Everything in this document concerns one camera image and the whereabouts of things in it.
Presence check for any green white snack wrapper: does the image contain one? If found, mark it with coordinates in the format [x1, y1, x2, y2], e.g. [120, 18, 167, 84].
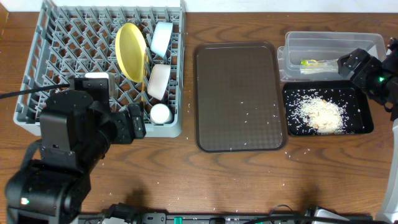
[300, 59, 338, 67]

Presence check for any white paper cup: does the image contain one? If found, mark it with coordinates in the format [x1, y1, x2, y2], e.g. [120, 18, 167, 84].
[150, 103, 172, 124]

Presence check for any white bowl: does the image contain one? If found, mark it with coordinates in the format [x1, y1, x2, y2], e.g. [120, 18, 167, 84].
[147, 64, 171, 100]

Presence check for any wooden chopstick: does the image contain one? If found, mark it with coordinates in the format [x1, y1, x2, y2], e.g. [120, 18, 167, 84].
[141, 53, 149, 103]

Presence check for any yellow plate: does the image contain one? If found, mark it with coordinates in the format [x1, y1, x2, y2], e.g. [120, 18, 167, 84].
[115, 22, 147, 83]

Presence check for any light blue bowl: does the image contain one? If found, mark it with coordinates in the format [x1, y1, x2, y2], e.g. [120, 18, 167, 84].
[150, 22, 173, 58]

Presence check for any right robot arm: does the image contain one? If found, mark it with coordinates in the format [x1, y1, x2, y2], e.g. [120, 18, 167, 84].
[337, 37, 397, 223]

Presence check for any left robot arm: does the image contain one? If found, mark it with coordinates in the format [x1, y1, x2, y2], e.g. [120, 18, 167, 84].
[5, 78, 146, 223]

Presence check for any pile of rice waste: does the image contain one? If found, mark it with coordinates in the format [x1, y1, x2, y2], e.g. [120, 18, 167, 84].
[295, 96, 346, 134]

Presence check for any black waste tray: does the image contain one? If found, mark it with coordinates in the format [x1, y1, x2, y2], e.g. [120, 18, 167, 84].
[282, 80, 374, 136]

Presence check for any clear plastic bin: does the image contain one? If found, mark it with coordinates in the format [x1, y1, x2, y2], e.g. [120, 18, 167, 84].
[277, 31, 386, 82]

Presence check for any grey dish rack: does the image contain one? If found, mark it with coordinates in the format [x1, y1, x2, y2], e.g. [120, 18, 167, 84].
[14, 1, 186, 138]

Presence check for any brown serving tray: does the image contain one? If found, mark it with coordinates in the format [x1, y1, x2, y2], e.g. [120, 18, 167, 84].
[193, 41, 288, 153]

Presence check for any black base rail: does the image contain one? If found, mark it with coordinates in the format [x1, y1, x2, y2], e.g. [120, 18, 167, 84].
[73, 203, 377, 224]

